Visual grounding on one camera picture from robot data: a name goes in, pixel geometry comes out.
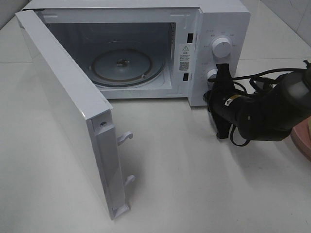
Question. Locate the upper white microwave knob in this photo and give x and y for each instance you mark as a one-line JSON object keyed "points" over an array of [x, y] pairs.
{"points": [[221, 46]]}

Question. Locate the glass microwave turntable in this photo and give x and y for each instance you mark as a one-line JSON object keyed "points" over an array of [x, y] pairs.
{"points": [[125, 67]]}

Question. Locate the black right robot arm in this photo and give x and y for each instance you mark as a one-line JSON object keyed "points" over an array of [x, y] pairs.
{"points": [[263, 106]]}

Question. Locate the lower white microwave knob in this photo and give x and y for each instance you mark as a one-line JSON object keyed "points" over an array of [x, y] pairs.
{"points": [[211, 75]]}

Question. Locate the white microwave door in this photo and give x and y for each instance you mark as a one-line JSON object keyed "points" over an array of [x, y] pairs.
{"points": [[81, 111]]}

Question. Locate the white microwave oven body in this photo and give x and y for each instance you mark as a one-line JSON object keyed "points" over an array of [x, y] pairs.
{"points": [[88, 28]]}

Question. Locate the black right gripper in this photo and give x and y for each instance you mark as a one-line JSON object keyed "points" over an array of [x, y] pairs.
{"points": [[223, 101]]}

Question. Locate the white warning label sticker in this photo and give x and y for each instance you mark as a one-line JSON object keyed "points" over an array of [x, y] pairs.
{"points": [[185, 56]]}

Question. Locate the pink round plate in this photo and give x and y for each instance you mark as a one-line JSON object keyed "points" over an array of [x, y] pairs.
{"points": [[301, 136]]}

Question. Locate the white microwave knob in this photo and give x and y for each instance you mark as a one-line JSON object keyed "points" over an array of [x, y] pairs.
{"points": [[221, 46], [211, 75]]}

